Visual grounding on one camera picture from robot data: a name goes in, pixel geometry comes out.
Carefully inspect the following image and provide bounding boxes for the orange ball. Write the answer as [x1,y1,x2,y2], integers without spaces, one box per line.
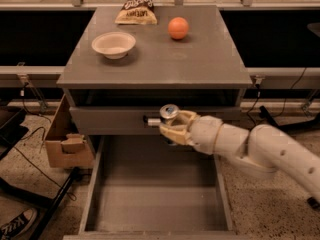
[168,17,189,40]

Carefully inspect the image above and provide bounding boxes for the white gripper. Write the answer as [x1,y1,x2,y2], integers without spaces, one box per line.
[159,110,223,155]

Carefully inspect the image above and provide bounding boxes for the white paper bowl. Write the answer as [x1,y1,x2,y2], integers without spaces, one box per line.
[91,32,136,59]

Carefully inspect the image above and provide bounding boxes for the red bull can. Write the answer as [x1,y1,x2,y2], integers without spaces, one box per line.
[159,103,181,144]

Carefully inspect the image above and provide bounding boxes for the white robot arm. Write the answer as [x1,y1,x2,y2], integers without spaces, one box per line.
[159,104,320,200]

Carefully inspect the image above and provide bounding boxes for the cardboard box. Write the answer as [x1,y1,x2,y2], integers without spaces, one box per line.
[45,96,95,169]

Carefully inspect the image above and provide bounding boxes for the brown chip bag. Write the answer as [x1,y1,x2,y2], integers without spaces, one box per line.
[115,0,157,25]

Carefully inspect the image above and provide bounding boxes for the black and white drawer handle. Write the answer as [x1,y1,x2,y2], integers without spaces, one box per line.
[143,116,162,127]

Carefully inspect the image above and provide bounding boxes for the open grey middle drawer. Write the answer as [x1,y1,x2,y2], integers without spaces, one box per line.
[63,135,249,240]

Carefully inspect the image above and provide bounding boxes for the grey drawer cabinet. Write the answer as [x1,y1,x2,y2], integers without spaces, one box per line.
[57,5,252,149]

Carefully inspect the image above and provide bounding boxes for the black floor stand leg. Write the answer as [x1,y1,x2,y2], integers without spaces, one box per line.
[259,106,320,133]

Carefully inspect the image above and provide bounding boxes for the black stand bar left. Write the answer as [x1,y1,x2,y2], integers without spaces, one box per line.
[29,167,80,240]

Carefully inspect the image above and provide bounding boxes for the black and white sneaker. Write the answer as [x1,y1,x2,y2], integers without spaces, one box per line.
[0,208,38,240]

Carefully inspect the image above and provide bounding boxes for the closed grey upper drawer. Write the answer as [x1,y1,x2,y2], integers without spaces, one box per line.
[69,105,242,136]

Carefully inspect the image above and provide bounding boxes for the black cable left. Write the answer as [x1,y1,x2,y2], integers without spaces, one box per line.
[0,83,78,202]

